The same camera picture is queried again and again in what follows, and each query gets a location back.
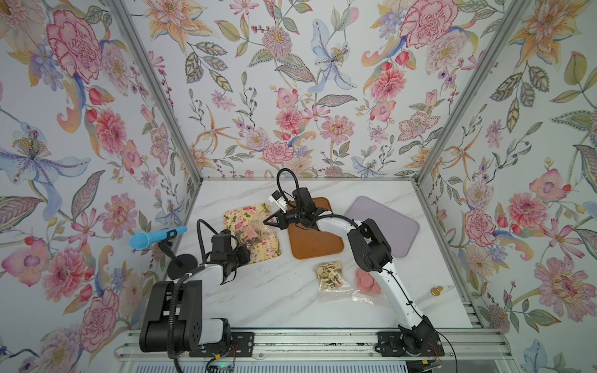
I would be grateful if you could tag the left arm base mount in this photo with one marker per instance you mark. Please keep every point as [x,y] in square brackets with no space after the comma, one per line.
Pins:
[233,342]

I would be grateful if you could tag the ziploc bag beige cookies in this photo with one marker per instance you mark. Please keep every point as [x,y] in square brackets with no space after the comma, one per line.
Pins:
[331,280]

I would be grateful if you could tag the lilac plastic tray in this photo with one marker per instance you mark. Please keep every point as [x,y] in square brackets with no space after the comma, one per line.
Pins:
[399,230]

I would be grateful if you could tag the brown wooden tray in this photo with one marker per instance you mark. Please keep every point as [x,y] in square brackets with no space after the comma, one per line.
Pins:
[310,243]

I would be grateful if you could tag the stray round cookie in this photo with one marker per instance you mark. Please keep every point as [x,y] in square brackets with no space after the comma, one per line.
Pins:
[437,291]

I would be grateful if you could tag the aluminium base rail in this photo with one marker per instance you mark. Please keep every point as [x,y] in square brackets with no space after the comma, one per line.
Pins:
[359,344]

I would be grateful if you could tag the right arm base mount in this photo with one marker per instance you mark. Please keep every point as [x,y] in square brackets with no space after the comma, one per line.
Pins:
[422,341]

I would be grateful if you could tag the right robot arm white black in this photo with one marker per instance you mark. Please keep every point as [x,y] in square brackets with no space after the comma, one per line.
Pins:
[372,254]

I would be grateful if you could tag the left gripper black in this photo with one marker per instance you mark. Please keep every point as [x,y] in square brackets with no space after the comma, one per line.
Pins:
[244,256]

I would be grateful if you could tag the black microphone stand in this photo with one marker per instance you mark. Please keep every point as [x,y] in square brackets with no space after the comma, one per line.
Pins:
[179,264]

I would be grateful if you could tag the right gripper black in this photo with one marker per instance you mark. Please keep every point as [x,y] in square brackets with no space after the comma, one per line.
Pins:
[281,217]

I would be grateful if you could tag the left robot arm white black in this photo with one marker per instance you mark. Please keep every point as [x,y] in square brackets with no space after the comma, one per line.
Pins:
[174,321]

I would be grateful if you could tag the ziploc bag round cookies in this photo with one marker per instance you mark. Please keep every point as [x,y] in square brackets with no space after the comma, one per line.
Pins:
[250,234]

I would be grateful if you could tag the ziploc bag pink cookies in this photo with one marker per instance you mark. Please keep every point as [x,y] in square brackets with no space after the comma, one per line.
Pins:
[368,290]

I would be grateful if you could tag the floral yellow tray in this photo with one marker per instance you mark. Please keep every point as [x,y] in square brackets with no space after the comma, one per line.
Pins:
[270,248]

